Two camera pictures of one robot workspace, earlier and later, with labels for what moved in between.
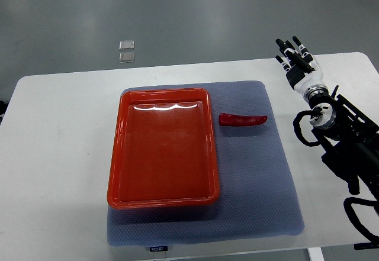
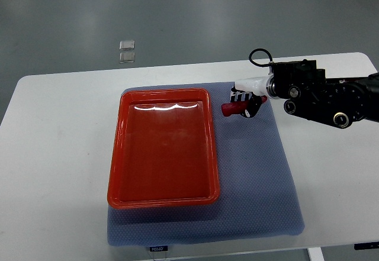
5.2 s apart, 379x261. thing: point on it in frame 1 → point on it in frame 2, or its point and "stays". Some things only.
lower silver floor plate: x=127 y=57 stays
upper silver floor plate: x=127 y=45 stays
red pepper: x=228 y=119 → x=238 y=107
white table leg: x=315 y=254 stays
